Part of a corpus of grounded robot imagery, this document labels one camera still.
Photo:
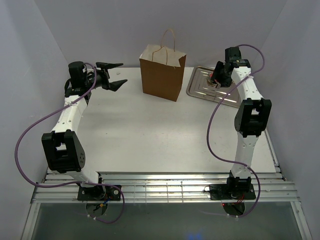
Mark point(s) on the brown paper bag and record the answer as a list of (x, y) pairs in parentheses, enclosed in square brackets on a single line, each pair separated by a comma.
[(162, 70)]

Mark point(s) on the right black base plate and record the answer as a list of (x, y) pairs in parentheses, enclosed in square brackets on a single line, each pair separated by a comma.
[(221, 192)]

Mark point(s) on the aluminium rail frame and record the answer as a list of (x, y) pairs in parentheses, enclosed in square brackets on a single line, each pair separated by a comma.
[(166, 188)]

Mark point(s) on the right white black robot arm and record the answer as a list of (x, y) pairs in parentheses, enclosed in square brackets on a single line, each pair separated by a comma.
[(250, 121)]

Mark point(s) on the metal tray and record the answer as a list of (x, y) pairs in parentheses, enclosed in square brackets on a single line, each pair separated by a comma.
[(199, 87)]

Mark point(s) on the metal tongs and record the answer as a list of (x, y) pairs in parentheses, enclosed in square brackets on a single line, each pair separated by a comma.
[(213, 83)]

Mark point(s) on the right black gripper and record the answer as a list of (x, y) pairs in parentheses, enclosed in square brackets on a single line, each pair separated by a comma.
[(224, 83)]

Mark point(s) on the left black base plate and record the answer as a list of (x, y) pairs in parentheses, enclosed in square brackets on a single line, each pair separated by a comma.
[(98, 193)]

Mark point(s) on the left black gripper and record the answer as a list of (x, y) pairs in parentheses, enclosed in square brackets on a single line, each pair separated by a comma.
[(104, 74)]

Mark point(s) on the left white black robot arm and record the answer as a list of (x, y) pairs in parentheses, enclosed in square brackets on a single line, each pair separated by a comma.
[(62, 147)]

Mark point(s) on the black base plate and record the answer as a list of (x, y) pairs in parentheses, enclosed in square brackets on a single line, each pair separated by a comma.
[(221, 192), (98, 193)]

